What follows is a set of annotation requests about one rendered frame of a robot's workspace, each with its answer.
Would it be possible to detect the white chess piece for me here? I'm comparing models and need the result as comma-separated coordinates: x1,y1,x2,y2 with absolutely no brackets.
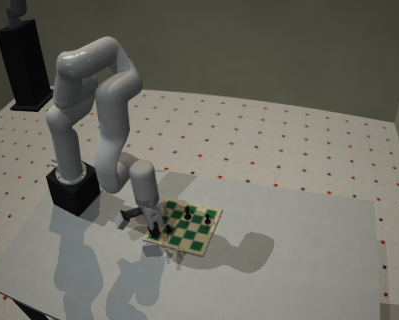
163,204,169,215

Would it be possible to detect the green and cream chessboard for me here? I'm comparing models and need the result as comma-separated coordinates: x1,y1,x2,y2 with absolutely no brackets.
143,197,222,256

